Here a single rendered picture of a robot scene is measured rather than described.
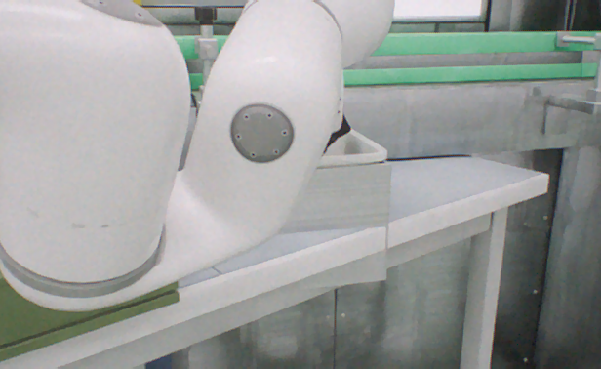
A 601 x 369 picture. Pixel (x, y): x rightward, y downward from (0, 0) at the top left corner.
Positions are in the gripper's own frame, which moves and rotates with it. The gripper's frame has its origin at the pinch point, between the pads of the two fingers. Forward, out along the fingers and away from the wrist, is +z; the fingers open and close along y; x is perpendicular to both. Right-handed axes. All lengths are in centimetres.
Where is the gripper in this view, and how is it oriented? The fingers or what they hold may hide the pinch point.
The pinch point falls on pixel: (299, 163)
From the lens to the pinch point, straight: 75.0
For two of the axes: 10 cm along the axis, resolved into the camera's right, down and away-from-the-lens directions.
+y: -9.8, 0.6, -2.1
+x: 2.1, 5.2, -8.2
